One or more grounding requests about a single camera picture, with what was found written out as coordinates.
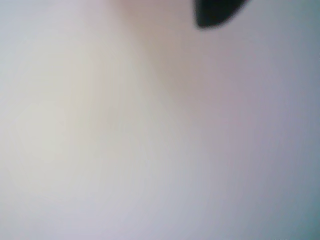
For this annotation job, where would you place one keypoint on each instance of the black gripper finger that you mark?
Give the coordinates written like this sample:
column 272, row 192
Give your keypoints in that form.
column 215, row 12

